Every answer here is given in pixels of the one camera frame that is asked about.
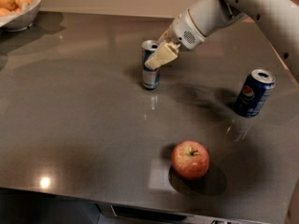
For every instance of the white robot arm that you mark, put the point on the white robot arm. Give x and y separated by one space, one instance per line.
254 161

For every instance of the orange fruit lower left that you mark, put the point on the orange fruit lower left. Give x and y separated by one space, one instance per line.
4 12

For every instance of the blue Pepsi can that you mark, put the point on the blue Pepsi can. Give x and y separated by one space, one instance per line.
256 89

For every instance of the red apple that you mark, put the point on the red apple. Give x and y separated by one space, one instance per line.
190 160

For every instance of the blue silver Red Bull can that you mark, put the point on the blue silver Red Bull can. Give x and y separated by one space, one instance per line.
150 78

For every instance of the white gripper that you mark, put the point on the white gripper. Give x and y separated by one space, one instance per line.
184 29

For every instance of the white fruit bowl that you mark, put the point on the white fruit bowl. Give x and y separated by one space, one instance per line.
21 18

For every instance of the orange fruit centre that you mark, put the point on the orange fruit centre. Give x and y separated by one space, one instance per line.
20 3

